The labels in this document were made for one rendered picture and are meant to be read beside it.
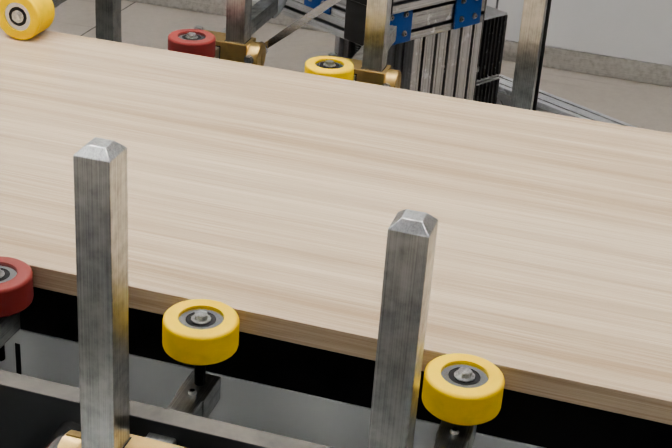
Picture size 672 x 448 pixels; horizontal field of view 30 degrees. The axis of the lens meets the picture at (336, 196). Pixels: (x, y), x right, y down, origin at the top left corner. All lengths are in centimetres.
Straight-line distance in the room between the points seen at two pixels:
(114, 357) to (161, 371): 27
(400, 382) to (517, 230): 52
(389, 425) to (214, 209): 53
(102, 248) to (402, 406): 30
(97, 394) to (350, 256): 39
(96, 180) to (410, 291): 29
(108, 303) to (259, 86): 85
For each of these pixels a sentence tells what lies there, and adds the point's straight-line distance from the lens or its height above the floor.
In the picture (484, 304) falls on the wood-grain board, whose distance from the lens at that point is 139.
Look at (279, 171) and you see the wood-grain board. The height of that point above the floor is 90.
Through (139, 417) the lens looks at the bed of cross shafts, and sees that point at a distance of 129.
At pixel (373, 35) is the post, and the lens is 214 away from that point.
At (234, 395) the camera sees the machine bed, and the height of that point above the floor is 78.
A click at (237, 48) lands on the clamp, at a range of 222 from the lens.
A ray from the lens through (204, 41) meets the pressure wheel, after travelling 211.
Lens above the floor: 160
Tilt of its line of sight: 26 degrees down
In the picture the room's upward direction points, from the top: 4 degrees clockwise
